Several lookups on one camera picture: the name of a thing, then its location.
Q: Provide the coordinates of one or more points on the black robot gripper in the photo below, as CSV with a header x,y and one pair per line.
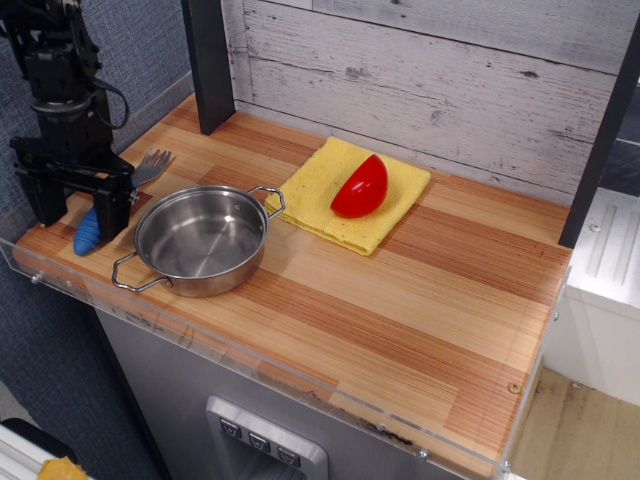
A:
x,y
74,151

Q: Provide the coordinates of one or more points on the blue handled metal fork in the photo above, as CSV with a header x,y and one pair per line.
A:
x,y
154,163

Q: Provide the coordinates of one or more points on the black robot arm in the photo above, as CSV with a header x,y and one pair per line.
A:
x,y
54,51

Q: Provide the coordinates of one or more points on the yellow folded cloth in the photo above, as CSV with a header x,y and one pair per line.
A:
x,y
309,192

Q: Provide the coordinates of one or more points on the clear acrylic table guard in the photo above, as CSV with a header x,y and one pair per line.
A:
x,y
428,342

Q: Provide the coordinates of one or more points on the stainless steel pot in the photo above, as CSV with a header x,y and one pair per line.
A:
x,y
204,241

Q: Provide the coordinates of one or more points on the silver toy fridge cabinet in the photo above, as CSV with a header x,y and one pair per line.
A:
x,y
172,387

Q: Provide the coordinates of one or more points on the yellow black object at corner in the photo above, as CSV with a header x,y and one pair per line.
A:
x,y
27,452

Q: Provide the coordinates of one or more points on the red plastic half tomato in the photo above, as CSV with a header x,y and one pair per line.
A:
x,y
364,191

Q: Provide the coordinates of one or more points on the silver dispenser button panel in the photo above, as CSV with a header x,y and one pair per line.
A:
x,y
265,442

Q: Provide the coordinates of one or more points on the white ridged toy sink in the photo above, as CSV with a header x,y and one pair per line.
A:
x,y
593,337

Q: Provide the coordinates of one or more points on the dark right upright post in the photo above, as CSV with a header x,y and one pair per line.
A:
x,y
612,120

